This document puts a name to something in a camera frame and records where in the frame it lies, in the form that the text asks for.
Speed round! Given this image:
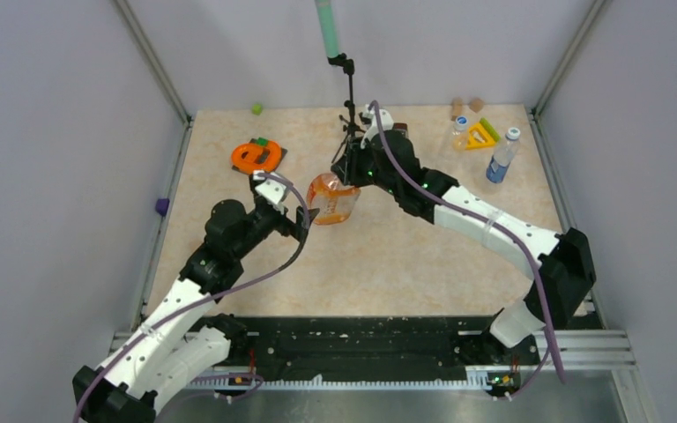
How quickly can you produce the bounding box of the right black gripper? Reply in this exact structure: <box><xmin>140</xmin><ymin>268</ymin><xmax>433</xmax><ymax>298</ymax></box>
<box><xmin>332</xmin><ymin>137</ymin><xmax>400</xmax><ymax>197</ymax></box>

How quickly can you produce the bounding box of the orange clear plastic bottle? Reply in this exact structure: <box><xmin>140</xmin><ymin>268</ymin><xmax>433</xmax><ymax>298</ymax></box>
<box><xmin>307</xmin><ymin>173</ymin><xmax>361</xmax><ymax>226</ymax></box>

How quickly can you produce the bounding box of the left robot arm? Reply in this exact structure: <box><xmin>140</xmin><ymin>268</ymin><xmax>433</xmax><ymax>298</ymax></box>
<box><xmin>72</xmin><ymin>196</ymin><xmax>318</xmax><ymax>422</ymax></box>

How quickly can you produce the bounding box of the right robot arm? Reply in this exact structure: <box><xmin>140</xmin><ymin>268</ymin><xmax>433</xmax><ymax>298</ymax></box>
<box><xmin>331</xmin><ymin>130</ymin><xmax>596</xmax><ymax>363</ymax></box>

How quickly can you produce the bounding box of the clear bottle blue cap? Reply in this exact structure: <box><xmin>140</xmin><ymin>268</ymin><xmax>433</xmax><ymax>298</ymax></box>
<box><xmin>440</xmin><ymin>115</ymin><xmax>469</xmax><ymax>167</ymax></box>

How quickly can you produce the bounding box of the blue water bottle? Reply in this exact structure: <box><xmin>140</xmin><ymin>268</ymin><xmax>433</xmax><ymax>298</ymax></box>
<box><xmin>485</xmin><ymin>127</ymin><xmax>521</xmax><ymax>184</ymax></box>

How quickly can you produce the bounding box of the brown metronome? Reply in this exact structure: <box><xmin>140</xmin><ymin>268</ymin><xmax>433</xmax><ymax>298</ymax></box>
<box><xmin>393</xmin><ymin>122</ymin><xmax>408</xmax><ymax>137</ymax></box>

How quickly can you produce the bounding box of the black tripod stand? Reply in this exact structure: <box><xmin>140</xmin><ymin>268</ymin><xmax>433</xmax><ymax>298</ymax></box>
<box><xmin>328</xmin><ymin>53</ymin><xmax>365</xmax><ymax>174</ymax></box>

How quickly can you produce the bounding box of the yellow triangle toy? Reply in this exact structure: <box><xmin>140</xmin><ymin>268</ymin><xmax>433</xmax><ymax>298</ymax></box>
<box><xmin>465</xmin><ymin>122</ymin><xmax>498</xmax><ymax>150</ymax></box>

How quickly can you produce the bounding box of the small green cube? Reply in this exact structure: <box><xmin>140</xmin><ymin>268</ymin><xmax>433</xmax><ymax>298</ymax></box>
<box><xmin>250</xmin><ymin>103</ymin><xmax>264</xmax><ymax>115</ymax></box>

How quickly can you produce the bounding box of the left wooden block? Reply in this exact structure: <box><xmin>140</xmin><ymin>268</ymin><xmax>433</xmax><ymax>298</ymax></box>
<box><xmin>450</xmin><ymin>97</ymin><xmax>465</xmax><ymax>121</ymax></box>

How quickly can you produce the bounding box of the wooden block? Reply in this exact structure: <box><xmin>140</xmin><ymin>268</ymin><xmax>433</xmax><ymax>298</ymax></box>
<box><xmin>450</xmin><ymin>97</ymin><xmax>465</xmax><ymax>121</ymax></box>
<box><xmin>468</xmin><ymin>97</ymin><xmax>486</xmax><ymax>114</ymax></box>

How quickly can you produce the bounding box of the green stick toy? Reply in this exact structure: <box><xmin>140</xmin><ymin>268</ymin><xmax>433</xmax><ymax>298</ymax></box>
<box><xmin>480</xmin><ymin>117</ymin><xmax>501</xmax><ymax>143</ymax></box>

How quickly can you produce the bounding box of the right wooden block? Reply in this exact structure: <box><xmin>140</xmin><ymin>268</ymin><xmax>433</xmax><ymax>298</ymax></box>
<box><xmin>468</xmin><ymin>97</ymin><xmax>486</xmax><ymax>114</ymax></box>

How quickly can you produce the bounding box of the purple block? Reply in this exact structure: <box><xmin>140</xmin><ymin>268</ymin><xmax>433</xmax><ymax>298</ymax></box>
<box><xmin>154</xmin><ymin>197</ymin><xmax>170</xmax><ymax>218</ymax></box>

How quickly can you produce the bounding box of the green foam microphone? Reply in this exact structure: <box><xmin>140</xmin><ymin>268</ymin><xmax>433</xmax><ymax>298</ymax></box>
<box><xmin>314</xmin><ymin>0</ymin><xmax>341</xmax><ymax>61</ymax></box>

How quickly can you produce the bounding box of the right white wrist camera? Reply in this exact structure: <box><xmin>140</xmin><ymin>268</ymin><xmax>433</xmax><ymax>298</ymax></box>
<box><xmin>359</xmin><ymin>104</ymin><xmax>394</xmax><ymax>149</ymax></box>

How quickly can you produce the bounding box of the grey square base plate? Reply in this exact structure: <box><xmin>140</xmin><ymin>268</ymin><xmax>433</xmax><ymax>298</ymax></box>
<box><xmin>232</xmin><ymin>137</ymin><xmax>288</xmax><ymax>183</ymax></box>

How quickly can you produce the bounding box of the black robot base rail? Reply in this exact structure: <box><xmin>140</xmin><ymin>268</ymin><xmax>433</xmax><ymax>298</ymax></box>
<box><xmin>194</xmin><ymin>316</ymin><xmax>540</xmax><ymax>395</ymax></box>

